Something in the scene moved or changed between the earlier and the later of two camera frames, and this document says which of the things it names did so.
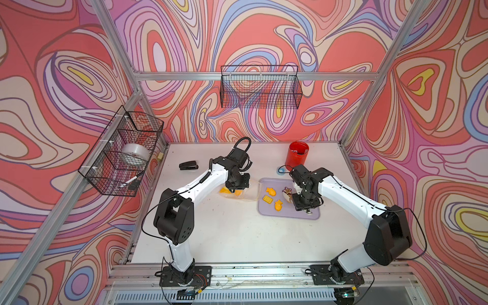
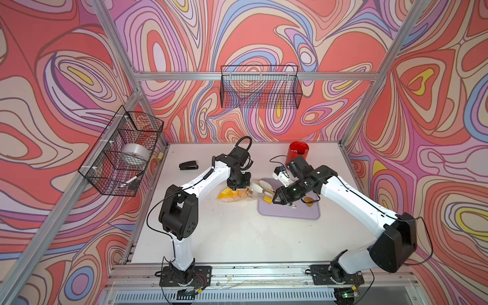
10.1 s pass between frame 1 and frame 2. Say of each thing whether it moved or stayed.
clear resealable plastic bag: moved
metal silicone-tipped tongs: moved
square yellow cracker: stayed
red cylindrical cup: stayed
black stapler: stayed
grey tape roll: stayed
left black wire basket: stayed
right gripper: moved
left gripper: stayed
